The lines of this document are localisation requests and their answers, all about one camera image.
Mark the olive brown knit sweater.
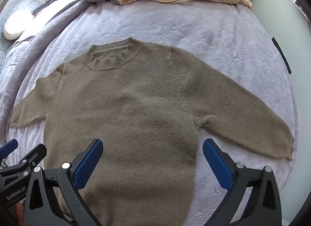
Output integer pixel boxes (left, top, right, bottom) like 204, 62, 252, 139
10, 38, 294, 225

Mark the white round cushion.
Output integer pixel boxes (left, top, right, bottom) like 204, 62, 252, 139
3, 10, 33, 40

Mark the grey quilted headboard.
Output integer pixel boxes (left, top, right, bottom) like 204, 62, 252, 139
1, 0, 41, 55

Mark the lavender embossed bed blanket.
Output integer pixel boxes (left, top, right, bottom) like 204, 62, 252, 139
0, 0, 298, 226

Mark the black strap on wall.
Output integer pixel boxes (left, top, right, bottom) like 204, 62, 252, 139
271, 37, 292, 74

